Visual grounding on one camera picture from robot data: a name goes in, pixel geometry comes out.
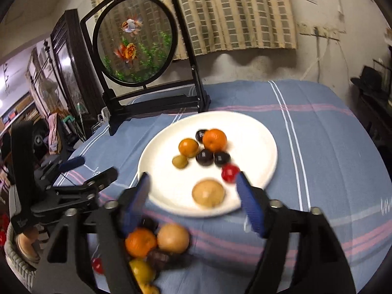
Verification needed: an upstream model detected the green-yellow mandarin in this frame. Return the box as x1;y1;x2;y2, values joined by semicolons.
129;258;156;284

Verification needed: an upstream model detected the pink hanging cloth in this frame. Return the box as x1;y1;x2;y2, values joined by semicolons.
47;113;62;155

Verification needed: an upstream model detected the dark carved wooden cabinet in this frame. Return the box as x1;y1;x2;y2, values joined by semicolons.
50;9;101;129

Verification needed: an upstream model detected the white round plate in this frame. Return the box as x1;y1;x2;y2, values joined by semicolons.
137;111;278;219

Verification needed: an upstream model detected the small yellow-orange mandarin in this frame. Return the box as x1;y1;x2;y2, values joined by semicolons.
178;138;199;157

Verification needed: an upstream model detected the beige checked curtain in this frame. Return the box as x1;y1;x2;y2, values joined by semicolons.
89;0;298;60

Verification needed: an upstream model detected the dark brown passion fruit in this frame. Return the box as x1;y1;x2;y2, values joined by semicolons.
146;249;172;270

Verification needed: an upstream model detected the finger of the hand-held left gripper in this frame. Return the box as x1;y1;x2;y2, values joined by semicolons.
37;156;86;187
32;167;119;213

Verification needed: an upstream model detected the small green jujube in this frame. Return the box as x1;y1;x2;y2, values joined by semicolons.
172;155;189;169

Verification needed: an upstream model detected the white standing fan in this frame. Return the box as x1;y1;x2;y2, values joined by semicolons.
38;81;60;105

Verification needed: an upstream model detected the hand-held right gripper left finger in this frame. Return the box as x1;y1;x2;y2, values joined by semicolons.
34;172;151;294

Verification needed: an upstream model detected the blue plaid tablecloth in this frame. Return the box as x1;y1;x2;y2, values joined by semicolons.
60;80;392;294

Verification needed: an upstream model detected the black hat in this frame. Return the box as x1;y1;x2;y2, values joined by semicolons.
351;66;389;98

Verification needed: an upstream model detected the person's left hand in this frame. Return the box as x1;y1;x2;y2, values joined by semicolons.
18;227;41;262

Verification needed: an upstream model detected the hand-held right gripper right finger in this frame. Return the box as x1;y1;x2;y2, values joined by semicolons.
235;171;357;294

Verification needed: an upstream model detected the goldfish screen on black stand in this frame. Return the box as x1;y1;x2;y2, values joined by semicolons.
80;0;212;137

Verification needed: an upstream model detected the beige pear with brown blotch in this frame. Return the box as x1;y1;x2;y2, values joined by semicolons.
192;178;225;208

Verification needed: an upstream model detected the red cherry tomato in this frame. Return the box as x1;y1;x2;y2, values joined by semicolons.
91;257;105;274
221;164;241;183

